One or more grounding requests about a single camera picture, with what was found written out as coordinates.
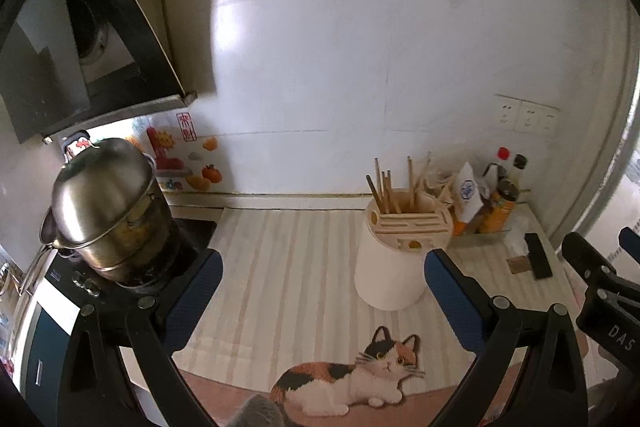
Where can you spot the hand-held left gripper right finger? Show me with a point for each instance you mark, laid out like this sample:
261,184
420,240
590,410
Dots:
450,292

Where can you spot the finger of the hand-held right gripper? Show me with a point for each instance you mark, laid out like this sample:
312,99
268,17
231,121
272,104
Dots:
582,254
631,241

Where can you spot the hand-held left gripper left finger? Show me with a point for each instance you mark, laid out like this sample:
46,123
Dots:
200,287

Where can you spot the cream utensil holder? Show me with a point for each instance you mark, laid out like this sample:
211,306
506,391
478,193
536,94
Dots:
387,272

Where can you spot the bundle of wooden chopsticks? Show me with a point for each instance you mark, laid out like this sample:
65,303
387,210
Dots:
387,192

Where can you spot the black rectangular block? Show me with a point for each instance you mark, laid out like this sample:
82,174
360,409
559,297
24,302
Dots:
540,257

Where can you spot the black gas stove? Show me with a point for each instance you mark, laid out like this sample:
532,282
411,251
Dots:
195,232

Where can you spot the brown square pad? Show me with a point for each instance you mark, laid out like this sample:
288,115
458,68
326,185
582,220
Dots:
518,265

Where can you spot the white plastic bag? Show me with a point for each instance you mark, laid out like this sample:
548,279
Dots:
520,232

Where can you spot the orange label sauce bottle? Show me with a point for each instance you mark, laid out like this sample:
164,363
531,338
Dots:
500,214

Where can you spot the white packet with blue print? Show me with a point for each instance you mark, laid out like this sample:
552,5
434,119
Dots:
467,194

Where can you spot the striped cat print mat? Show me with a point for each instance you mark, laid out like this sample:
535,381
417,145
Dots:
300,267

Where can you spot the black cap bottle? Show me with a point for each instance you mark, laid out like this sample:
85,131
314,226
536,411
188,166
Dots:
519,169

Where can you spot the red cap bottle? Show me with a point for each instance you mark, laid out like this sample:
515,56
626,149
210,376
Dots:
497,164

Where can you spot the steel steamer pot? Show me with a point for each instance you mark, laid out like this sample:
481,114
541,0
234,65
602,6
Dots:
105,202

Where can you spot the blue cabinet front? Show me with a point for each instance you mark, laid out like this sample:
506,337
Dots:
42,347

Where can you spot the black range hood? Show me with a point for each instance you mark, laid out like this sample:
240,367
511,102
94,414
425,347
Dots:
100,32

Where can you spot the colourful wall stickers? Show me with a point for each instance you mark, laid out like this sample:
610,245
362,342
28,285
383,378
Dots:
170,157

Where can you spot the grey window frame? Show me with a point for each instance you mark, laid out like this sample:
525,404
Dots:
610,107

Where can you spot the white wall socket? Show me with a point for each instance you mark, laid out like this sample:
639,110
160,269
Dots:
530,117
507,112
550,122

